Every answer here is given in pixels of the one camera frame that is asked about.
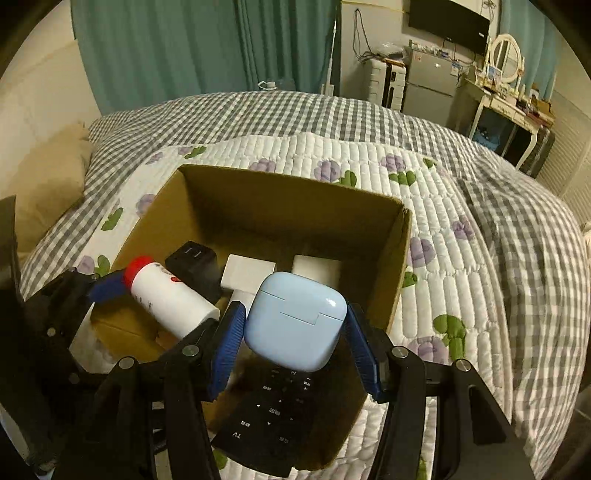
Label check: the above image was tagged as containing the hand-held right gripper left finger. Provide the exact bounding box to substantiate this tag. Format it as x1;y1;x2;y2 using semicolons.
60;301;246;480

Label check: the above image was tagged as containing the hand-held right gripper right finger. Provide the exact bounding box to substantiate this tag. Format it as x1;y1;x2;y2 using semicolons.
345;303;536;480

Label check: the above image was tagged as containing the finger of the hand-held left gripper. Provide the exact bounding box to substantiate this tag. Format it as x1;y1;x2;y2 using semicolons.
50;268;133;320

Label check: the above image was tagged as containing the white bottle with red cap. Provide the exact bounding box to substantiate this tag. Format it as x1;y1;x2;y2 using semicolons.
124;256;221;339

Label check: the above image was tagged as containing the light blue earbuds case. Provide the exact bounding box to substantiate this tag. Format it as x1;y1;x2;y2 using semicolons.
243;271;347;373

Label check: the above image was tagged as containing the white rectangular box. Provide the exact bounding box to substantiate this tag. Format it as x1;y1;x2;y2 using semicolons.
292;255;343;289
221;254;277;294

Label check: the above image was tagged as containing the black remote control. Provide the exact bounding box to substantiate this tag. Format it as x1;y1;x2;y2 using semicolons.
211;355;334;479

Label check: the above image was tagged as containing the black power adapter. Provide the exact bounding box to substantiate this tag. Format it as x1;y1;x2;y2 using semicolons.
165;241;223;304

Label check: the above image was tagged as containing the cardboard box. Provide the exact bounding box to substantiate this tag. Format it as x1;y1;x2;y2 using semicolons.
69;164;413;470

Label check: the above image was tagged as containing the white floral quilted blanket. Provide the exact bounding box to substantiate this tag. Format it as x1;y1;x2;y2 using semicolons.
76;131;519;480

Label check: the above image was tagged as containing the tan pillow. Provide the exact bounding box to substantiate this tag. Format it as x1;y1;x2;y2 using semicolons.
14;122;95;254

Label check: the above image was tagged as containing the green curtain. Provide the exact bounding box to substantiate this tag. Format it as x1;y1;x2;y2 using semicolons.
240;0;342;95
71;0;245;112

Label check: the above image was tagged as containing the dark suitcase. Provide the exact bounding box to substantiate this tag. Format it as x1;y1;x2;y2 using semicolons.
518;124;556;179

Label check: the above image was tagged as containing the white suitcase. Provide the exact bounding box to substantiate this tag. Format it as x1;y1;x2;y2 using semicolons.
362;58;407;112

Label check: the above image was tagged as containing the silver small fridge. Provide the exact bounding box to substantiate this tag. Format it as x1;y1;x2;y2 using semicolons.
402;44;465;126

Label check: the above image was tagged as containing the white dressing table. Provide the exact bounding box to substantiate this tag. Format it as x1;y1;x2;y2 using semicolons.
466;76;555;169

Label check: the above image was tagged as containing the white louvred wardrobe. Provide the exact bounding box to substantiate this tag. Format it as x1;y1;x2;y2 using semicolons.
538;90;591;223

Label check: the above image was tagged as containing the clear plastic bag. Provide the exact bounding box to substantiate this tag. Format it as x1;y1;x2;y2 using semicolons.
376;41;408;61

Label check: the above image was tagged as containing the white pole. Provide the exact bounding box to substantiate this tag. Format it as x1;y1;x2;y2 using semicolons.
321;4;341;96

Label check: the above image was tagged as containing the oval white vanity mirror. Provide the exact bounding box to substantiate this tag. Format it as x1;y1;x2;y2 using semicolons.
486;34;526;86

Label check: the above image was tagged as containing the light teal curtain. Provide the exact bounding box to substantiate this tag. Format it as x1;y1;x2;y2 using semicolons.
501;0;561;95

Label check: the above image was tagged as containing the black wall cable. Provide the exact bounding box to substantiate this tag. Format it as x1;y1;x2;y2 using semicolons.
352;8;371;62

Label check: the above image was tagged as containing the black wall television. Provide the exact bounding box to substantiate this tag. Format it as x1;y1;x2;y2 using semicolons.
409;0;491;49

